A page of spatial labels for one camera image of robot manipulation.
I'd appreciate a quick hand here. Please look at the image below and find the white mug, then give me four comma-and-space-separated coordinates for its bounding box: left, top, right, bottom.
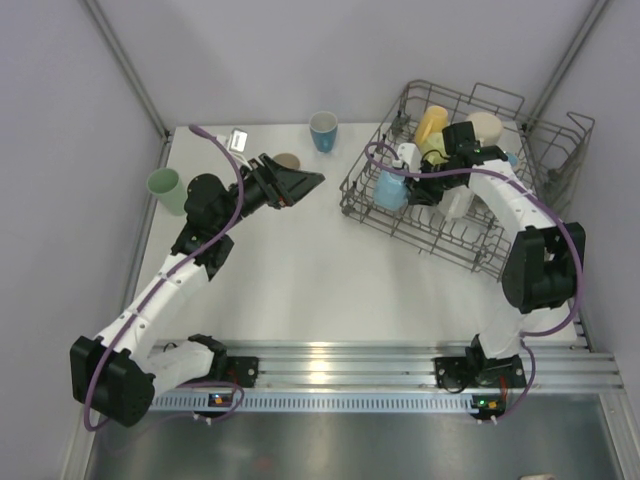
437, 185, 474, 221

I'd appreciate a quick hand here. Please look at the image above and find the perforated cable tray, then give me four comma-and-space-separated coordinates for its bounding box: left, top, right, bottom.
150, 390, 501, 414

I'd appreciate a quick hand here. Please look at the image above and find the dark blue mug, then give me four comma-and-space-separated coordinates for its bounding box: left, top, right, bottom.
309, 111, 338, 153

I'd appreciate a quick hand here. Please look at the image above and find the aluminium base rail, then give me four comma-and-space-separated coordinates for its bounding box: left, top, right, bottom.
149, 339, 621, 391

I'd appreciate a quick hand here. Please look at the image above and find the beige tumbler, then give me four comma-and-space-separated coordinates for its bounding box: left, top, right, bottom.
272, 153, 301, 170

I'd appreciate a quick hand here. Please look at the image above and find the yellow mug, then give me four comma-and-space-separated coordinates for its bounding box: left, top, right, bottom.
414, 105, 449, 146

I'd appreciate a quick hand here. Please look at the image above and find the pale yellow-green mug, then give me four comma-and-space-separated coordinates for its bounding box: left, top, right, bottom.
420, 132, 447, 165

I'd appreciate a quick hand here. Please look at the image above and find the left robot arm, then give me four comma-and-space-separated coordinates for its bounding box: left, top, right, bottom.
70, 154, 325, 427

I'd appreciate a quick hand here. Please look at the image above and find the green tumbler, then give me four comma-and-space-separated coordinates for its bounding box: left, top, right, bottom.
146, 167, 187, 216

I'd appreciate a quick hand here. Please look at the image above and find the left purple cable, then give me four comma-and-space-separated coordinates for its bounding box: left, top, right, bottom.
82, 124, 246, 432

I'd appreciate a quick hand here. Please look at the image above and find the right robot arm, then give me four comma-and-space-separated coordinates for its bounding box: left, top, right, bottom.
408, 121, 586, 393

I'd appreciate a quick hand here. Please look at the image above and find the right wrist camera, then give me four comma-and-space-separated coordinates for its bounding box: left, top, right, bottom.
391, 142, 422, 173

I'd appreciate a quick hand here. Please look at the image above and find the light blue mug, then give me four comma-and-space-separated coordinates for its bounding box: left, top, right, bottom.
373, 167, 408, 211

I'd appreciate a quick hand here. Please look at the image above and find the blue butterfly mug orange inside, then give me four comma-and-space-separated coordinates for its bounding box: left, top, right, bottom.
506, 152, 519, 169

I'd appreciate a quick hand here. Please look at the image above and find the grey wire dish rack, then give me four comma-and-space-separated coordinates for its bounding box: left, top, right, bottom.
340, 80, 595, 278

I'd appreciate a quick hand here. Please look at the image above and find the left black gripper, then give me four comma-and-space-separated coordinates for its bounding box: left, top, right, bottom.
215, 153, 323, 233

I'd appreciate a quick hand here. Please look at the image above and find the floral cream mug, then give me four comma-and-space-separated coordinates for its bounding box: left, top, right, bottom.
466, 111, 504, 146

